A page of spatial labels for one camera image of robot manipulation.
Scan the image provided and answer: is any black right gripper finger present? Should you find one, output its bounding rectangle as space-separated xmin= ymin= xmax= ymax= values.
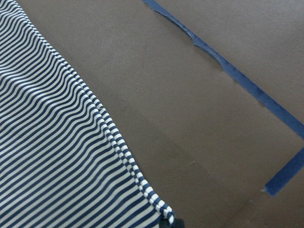
xmin=159 ymin=218 xmax=185 ymax=228

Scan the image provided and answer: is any navy white striped polo shirt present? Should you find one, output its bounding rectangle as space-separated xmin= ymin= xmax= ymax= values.
xmin=0 ymin=0 xmax=174 ymax=228

